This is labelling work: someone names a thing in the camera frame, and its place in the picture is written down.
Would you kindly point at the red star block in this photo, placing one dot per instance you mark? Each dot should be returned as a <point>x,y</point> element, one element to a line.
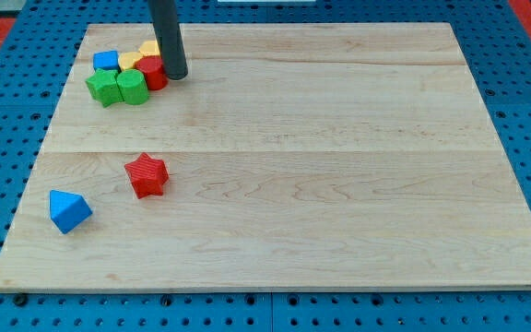
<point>147,175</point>

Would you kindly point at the yellow heart block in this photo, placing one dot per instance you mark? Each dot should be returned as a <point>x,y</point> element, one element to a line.
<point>129,60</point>

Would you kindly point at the green star block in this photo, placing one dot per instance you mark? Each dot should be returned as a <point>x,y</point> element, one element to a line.
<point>103,87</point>

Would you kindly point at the wooden board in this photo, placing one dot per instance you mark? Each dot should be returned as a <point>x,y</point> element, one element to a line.
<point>301,158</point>

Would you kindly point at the red cylinder block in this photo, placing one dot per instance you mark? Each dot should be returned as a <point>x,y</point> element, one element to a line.
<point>153,71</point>

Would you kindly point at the green cylinder block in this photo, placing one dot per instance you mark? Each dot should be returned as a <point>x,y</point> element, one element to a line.
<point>133,87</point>

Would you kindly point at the yellow pentagon block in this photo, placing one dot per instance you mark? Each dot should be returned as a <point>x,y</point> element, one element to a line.
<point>149,48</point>

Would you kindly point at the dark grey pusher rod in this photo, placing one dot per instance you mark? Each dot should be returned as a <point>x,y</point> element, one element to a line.
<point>167,30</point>

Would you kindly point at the blue cube block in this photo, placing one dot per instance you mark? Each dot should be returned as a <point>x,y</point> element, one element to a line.
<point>107,60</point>

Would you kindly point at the blue triangle block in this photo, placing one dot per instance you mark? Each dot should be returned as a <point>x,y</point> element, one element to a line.
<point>67,210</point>

